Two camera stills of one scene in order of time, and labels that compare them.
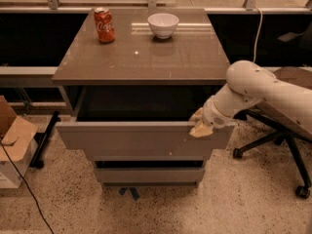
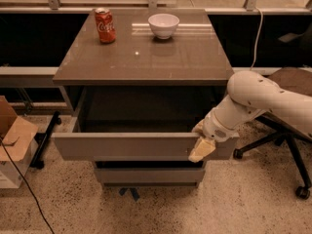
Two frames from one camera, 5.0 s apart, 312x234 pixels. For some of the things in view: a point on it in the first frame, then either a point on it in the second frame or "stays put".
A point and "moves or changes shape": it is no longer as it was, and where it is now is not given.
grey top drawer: x=140 y=118 moves or changes shape
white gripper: x=214 y=117 to x=214 y=129
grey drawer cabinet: x=131 y=102 stays put
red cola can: x=105 y=24 stays put
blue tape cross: x=133 y=190 stays put
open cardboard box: x=18 y=138 stays put
